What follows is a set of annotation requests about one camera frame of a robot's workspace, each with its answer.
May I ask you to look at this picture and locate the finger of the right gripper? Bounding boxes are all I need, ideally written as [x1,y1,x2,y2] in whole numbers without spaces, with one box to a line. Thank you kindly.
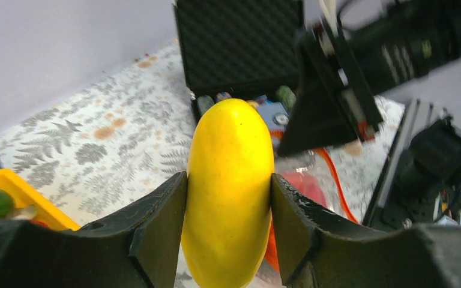
[277,67,358,157]

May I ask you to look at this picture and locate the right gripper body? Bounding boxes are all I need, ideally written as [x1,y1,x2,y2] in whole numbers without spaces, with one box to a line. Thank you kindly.
[294,26,384,142]

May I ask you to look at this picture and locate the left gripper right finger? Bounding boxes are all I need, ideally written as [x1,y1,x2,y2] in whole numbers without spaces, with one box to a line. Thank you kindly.
[271,174,461,287]

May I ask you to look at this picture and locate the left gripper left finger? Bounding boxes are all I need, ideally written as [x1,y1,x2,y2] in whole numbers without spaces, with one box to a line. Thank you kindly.
[0,172,187,287]

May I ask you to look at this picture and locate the clear zip top bag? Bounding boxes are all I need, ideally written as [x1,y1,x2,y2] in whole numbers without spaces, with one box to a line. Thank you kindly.
[264,148,358,273]

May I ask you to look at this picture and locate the red fake apple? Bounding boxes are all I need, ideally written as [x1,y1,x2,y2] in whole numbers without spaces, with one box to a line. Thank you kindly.
[282,172,327,207]

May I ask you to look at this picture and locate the yellow fake lemon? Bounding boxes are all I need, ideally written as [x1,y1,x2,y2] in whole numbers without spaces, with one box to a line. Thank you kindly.
[181,98,274,287]

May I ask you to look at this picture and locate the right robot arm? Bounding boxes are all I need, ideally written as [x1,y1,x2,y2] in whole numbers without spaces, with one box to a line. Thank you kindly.
[277,1,461,157]

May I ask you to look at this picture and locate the black poker chip case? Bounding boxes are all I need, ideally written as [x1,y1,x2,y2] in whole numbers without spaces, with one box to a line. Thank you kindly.
[173,0,305,120]

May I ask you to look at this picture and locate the yellow plastic bin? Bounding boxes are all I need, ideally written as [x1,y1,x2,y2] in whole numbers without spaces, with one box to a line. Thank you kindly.
[0,169,80,231]

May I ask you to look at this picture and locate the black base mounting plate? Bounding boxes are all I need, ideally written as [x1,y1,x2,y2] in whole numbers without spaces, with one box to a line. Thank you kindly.
[363,99,461,231]

